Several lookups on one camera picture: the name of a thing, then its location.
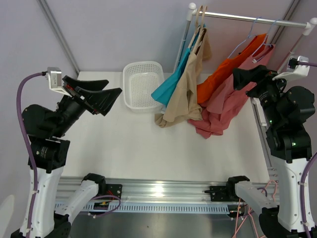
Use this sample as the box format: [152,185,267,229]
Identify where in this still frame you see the pink hanger on floor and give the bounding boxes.
[236,180,278,238]

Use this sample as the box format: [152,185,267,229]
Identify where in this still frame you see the pink t shirt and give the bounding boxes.
[188,46,273,139]

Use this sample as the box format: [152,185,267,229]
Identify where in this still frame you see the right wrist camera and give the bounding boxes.
[273,56,310,82]

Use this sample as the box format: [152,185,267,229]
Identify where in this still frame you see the metal clothes rack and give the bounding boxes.
[174,2,317,72]

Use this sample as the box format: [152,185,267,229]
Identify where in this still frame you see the blue wire hanger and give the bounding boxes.
[252,19,280,63]
[227,16,262,59]

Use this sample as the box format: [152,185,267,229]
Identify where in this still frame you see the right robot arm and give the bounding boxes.
[225,65,317,238]

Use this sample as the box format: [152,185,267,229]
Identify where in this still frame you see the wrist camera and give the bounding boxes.
[46,67,66,95]
[273,56,310,82]

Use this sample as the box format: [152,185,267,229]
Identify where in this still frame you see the white plastic basket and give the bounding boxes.
[123,61,164,113]

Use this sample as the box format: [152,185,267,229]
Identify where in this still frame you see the teal t shirt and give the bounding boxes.
[151,25,202,106]

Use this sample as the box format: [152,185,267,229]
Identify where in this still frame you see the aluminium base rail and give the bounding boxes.
[55,169,279,214]

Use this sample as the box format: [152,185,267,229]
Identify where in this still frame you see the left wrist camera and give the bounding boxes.
[46,67,66,95]

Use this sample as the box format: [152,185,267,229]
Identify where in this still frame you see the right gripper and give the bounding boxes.
[232,64,293,126]

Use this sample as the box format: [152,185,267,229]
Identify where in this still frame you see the beige t shirt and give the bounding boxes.
[154,26,211,128]

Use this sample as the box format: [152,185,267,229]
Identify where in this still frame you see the orange t shirt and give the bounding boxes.
[197,34,266,104]

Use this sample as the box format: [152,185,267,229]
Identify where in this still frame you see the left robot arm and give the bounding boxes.
[11,76,122,238]

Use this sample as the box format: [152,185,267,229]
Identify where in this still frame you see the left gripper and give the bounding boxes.
[52,74,122,136]

